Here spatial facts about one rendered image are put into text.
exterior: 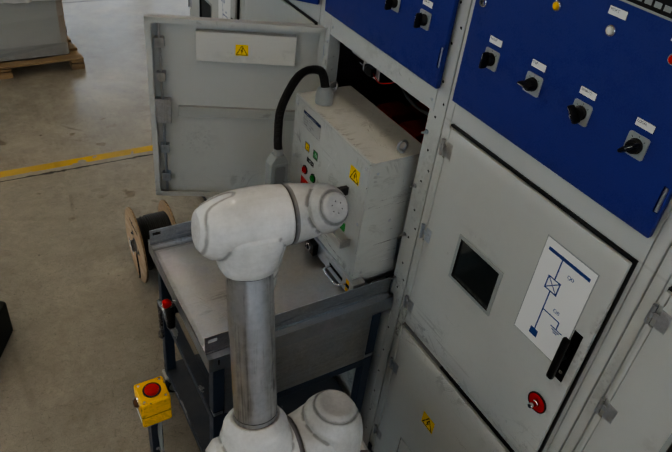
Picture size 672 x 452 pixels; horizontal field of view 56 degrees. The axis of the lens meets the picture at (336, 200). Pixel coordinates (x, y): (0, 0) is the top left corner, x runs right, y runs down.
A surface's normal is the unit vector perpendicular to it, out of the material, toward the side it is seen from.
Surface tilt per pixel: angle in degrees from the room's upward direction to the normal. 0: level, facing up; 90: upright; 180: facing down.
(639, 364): 90
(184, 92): 90
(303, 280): 0
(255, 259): 80
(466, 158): 90
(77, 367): 0
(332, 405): 9
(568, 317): 90
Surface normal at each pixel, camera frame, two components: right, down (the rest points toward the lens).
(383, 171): 0.50, 0.54
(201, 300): 0.11, -0.81
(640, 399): -0.86, 0.22
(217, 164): 0.11, 0.58
